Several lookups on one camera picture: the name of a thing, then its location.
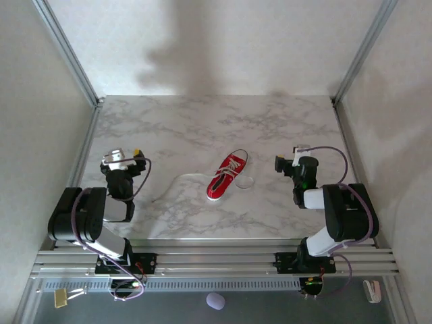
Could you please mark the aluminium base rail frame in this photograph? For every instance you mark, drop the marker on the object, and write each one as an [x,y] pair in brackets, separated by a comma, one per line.
[216,260]

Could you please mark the brass binder clip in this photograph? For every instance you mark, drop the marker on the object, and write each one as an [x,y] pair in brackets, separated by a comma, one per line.
[60,298]

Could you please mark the aluminium table side rail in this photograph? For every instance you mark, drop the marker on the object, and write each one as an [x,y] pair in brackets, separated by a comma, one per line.
[85,148]
[348,148]

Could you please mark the red canvas sneaker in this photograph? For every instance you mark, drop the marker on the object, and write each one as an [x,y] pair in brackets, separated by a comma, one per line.
[219,189]

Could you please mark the white pink clip device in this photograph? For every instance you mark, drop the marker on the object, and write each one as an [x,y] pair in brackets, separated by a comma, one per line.
[371,292]

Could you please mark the aluminium frame post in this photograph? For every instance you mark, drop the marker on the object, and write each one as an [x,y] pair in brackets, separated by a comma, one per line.
[364,50]
[68,50]

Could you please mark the black controller board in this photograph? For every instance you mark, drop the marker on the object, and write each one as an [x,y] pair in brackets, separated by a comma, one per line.
[126,287]
[312,287]

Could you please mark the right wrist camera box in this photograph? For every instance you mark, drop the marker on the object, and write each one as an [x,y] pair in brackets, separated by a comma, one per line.
[298,157]

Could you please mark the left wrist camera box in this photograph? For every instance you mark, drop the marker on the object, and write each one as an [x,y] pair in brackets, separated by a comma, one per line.
[114,157]

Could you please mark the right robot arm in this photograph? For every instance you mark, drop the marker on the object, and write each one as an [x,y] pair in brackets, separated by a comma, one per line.
[347,209]

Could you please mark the lavender oval object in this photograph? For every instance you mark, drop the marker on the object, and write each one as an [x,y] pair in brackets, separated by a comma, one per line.
[215,301]

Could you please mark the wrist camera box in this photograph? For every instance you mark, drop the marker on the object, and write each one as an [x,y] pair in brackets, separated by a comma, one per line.
[114,157]
[298,157]

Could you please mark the white shoelace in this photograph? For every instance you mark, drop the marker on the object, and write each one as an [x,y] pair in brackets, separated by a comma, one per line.
[231,170]

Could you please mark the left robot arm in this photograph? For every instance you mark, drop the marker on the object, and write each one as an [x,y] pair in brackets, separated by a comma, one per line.
[84,216]

